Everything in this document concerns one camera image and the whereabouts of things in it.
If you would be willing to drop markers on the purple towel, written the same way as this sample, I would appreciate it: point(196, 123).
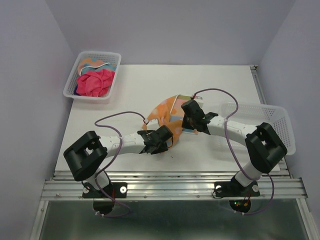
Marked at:
point(75, 91)

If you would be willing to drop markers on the aluminium mounting rail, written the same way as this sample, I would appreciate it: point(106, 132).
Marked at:
point(170, 186)

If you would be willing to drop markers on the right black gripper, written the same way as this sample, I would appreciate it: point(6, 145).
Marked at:
point(184, 124)

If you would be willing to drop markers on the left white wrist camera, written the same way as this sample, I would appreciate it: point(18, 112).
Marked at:
point(151, 125)

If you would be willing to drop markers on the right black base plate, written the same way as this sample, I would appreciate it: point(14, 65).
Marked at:
point(228, 189)

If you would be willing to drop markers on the white basket at left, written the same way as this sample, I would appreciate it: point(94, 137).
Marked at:
point(71, 83)

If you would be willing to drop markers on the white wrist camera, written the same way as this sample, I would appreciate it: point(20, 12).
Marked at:
point(198, 100)
point(151, 125)

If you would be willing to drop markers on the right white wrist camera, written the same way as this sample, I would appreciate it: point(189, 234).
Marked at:
point(198, 100)

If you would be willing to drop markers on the pink towel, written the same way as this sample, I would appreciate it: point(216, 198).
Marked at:
point(95, 83)

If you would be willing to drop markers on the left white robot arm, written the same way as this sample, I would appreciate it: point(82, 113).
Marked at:
point(85, 156)

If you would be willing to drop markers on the white basket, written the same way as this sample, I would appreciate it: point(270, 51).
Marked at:
point(71, 83)
point(276, 116)

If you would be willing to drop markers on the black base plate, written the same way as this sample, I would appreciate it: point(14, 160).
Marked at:
point(228, 189)
point(116, 190)

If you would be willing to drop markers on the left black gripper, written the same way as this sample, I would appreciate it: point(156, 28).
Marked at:
point(163, 148)

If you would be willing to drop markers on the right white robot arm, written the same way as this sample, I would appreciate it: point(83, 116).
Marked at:
point(265, 148)

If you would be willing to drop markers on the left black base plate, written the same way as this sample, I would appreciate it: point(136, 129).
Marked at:
point(116, 190)

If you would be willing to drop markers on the white basket at right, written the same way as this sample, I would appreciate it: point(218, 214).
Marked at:
point(276, 116)

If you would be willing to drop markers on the blue orange patterned towel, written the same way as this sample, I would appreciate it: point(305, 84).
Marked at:
point(93, 64)

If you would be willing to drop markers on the orange polka dot towel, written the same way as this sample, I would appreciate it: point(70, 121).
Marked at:
point(169, 113)

